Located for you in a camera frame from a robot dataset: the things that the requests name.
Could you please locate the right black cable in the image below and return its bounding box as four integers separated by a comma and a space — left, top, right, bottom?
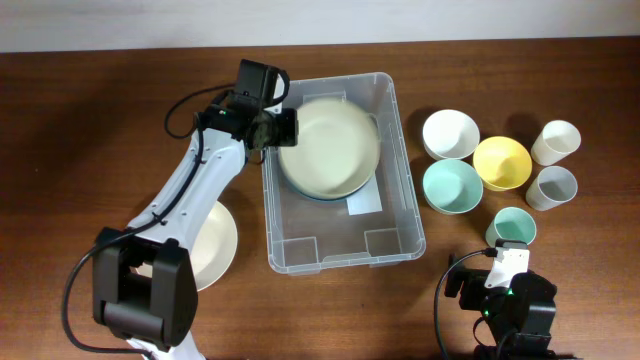
433, 249, 499, 360

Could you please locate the mint green bowl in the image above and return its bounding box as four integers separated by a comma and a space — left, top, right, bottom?
422, 159, 484, 215

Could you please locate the grey cup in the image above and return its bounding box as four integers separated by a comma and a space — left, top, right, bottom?
525, 166, 578, 211

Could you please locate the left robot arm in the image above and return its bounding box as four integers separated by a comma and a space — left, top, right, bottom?
84, 90, 297, 359

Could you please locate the beige plate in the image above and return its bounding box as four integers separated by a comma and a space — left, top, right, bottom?
279, 98, 381, 195
134, 200, 239, 292

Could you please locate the cream cup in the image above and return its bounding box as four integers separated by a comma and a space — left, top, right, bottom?
531, 120, 581, 166

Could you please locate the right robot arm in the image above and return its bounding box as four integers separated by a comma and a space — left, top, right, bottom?
436, 250, 559, 360

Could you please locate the dark blue plate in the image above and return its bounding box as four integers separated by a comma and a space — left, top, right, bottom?
285, 177, 349, 202

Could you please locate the mint green cup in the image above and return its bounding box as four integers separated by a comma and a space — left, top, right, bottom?
485, 207, 537, 247

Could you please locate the clear plastic storage bin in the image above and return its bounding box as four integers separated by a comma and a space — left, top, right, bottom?
262, 72, 426, 275

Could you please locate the yellow bowl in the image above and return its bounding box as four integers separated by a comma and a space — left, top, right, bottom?
472, 136, 533, 192

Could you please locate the white bowl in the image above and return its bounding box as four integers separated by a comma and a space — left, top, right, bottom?
422, 109, 480, 160

